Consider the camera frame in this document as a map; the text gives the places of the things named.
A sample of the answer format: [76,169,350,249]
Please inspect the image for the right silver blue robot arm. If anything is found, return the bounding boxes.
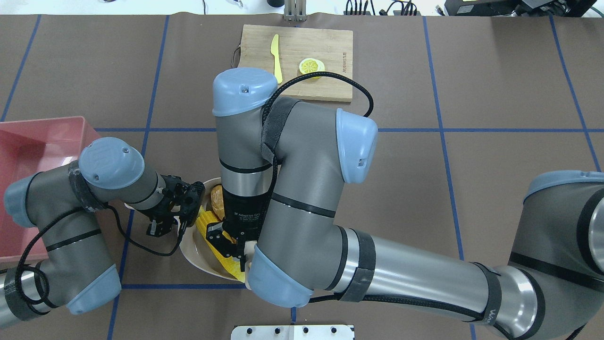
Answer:
[213,68,603,340]

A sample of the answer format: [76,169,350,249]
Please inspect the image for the pink plastic bin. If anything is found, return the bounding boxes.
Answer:
[0,116,102,264]

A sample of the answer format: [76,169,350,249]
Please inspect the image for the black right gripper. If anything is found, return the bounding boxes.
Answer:
[216,189,272,258]

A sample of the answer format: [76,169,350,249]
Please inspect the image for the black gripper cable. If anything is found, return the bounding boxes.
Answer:
[262,72,375,246]

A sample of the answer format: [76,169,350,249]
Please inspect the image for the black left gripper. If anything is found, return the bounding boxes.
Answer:
[145,176,205,237]

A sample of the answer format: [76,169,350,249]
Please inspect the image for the yellow toy corn cob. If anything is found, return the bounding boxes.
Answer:
[195,207,245,283]

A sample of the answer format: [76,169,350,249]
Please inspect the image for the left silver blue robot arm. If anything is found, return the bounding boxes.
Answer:
[1,137,205,328]

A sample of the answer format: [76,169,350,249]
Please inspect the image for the brown toy potato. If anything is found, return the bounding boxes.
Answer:
[210,184,225,221]

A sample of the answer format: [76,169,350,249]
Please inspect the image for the yellow toy lemon slices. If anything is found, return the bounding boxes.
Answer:
[298,58,326,75]

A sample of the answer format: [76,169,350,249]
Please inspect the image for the beige plastic dustpan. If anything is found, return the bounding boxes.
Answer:
[179,177,243,283]

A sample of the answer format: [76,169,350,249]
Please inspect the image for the bamboo cutting board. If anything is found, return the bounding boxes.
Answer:
[238,25,354,103]

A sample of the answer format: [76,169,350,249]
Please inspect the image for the yellow plastic toy knife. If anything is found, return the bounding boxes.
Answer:
[270,34,283,85]

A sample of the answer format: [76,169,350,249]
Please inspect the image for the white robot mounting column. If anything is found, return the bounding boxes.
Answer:
[230,324,356,340]

